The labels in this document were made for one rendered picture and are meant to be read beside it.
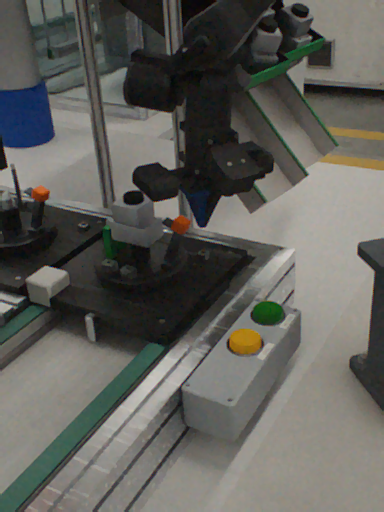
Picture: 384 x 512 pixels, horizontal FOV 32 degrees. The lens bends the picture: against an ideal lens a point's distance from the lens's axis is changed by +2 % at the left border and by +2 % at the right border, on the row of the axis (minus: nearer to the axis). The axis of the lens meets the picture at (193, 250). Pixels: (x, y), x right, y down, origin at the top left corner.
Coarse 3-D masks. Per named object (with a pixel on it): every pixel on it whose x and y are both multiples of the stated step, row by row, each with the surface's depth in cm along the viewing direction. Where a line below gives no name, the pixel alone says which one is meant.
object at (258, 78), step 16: (128, 0) 107; (144, 0) 105; (160, 0) 103; (192, 0) 115; (208, 0) 113; (144, 16) 106; (160, 16) 104; (192, 16) 112; (160, 32) 105; (224, 64) 105; (240, 64) 106; (288, 64) 107; (256, 80) 102
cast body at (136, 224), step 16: (128, 192) 94; (112, 208) 93; (128, 208) 92; (144, 208) 93; (112, 224) 95; (128, 224) 93; (144, 224) 94; (160, 224) 95; (128, 240) 95; (144, 240) 93
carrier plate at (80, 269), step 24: (192, 240) 106; (72, 264) 102; (192, 264) 100; (216, 264) 99; (240, 264) 101; (72, 288) 96; (96, 288) 95; (168, 288) 94; (192, 288) 94; (72, 312) 93; (96, 312) 90; (120, 312) 90; (144, 312) 89; (168, 312) 89; (192, 312) 90; (144, 336) 87; (168, 336) 85
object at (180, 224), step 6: (180, 216) 91; (162, 222) 92; (168, 222) 92; (174, 222) 90; (180, 222) 90; (186, 222) 90; (174, 228) 91; (180, 228) 90; (186, 228) 91; (174, 234) 92; (180, 234) 91; (174, 240) 92; (180, 240) 93; (168, 246) 93; (174, 246) 93; (168, 252) 94; (174, 252) 94; (168, 258) 94; (174, 258) 95
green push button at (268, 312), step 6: (258, 306) 89; (264, 306) 89; (270, 306) 89; (276, 306) 89; (258, 312) 88; (264, 312) 88; (270, 312) 87; (276, 312) 87; (282, 312) 88; (258, 318) 87; (264, 318) 87; (270, 318) 87; (276, 318) 87
